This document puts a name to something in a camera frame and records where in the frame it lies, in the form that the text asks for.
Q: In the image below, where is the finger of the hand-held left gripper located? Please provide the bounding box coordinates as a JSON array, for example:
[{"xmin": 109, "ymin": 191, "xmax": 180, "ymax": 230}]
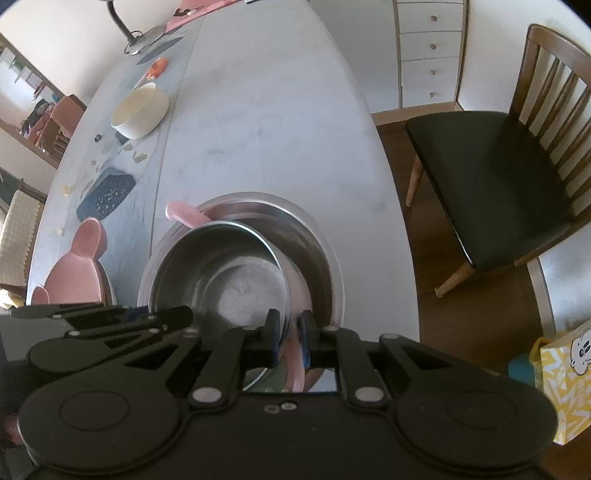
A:
[
  {"xmin": 9, "ymin": 303, "xmax": 110, "ymax": 320},
  {"xmin": 67, "ymin": 305, "xmax": 200, "ymax": 366}
]

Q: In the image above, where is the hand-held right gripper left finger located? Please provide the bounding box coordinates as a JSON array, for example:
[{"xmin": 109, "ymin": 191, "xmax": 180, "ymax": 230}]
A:
[{"xmin": 124, "ymin": 308, "xmax": 281, "ymax": 412}]

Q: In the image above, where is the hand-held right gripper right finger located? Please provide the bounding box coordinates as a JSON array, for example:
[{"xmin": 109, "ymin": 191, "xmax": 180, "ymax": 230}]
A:
[{"xmin": 298, "ymin": 310, "xmax": 458, "ymax": 411}]

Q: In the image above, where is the pink bear-shaped plate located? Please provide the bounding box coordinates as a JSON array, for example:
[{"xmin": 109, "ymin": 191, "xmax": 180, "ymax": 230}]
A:
[{"xmin": 28, "ymin": 219, "xmax": 112, "ymax": 306}]

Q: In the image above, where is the small steel bowl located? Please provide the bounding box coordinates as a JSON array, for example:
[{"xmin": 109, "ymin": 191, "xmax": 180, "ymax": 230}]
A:
[{"xmin": 99, "ymin": 268, "xmax": 117, "ymax": 306}]

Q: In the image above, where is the pink bowl with steel liner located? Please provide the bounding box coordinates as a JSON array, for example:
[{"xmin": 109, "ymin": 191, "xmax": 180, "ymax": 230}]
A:
[{"xmin": 148, "ymin": 200, "xmax": 315, "ymax": 393}]

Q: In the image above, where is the large steel bowl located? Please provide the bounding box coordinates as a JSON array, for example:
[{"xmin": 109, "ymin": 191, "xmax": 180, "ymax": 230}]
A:
[{"xmin": 137, "ymin": 192, "xmax": 345, "ymax": 394}]

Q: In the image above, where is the cream woven bench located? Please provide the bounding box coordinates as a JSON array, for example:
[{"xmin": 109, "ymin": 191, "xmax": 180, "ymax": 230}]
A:
[{"xmin": 0, "ymin": 189, "xmax": 47, "ymax": 297}]

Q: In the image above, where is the dark blue dotted tray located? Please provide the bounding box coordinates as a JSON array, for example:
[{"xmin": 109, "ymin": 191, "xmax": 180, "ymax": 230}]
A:
[{"xmin": 76, "ymin": 167, "xmax": 136, "ymax": 223}]

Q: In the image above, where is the pink chair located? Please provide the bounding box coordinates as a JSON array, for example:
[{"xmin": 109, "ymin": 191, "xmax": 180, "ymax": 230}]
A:
[{"xmin": 39, "ymin": 94, "xmax": 88, "ymax": 156}]

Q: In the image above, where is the cream bowl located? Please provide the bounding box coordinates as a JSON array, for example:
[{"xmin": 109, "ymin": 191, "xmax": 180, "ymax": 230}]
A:
[{"xmin": 111, "ymin": 82, "xmax": 171, "ymax": 140}]

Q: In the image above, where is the teal round object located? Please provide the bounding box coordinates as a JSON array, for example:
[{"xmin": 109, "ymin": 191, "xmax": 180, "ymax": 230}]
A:
[{"xmin": 507, "ymin": 354, "xmax": 537, "ymax": 385}]

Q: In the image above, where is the black seat wooden chair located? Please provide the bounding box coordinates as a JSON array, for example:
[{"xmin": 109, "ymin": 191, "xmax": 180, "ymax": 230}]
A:
[{"xmin": 405, "ymin": 23, "xmax": 591, "ymax": 297}]

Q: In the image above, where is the yellow paper bag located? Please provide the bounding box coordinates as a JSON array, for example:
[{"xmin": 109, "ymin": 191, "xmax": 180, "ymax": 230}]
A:
[{"xmin": 528, "ymin": 318, "xmax": 591, "ymax": 446}]

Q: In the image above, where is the desk lamp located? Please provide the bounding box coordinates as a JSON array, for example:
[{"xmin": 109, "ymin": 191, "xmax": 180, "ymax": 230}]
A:
[{"xmin": 103, "ymin": 0, "xmax": 170, "ymax": 56}]

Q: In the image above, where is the pink paper sheet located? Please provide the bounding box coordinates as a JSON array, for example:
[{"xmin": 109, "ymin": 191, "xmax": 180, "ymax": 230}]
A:
[{"xmin": 165, "ymin": 0, "xmax": 242, "ymax": 33}]

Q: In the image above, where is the white drawer cabinet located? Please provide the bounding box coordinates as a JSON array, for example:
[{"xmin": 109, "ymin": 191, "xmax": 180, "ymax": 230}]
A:
[{"xmin": 392, "ymin": 0, "xmax": 468, "ymax": 112}]

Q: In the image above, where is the grey post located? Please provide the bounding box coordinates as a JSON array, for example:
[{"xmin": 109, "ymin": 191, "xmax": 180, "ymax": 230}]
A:
[{"xmin": 526, "ymin": 257, "xmax": 557, "ymax": 339}]

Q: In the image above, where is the orange-handled tool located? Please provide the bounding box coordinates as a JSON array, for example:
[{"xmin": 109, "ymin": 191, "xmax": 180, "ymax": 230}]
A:
[{"xmin": 132, "ymin": 56, "xmax": 170, "ymax": 90}]

